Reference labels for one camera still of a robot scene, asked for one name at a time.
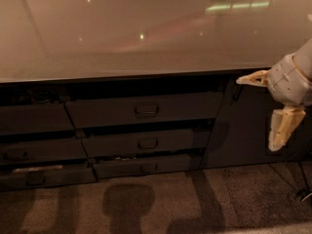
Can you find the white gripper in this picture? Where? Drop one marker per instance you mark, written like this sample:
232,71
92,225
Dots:
287,81

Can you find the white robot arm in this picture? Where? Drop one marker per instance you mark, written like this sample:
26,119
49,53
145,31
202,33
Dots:
289,81

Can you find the dark cabinet door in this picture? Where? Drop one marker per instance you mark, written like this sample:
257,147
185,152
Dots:
241,129

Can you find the dark object on floor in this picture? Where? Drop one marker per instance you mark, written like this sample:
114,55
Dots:
303,195

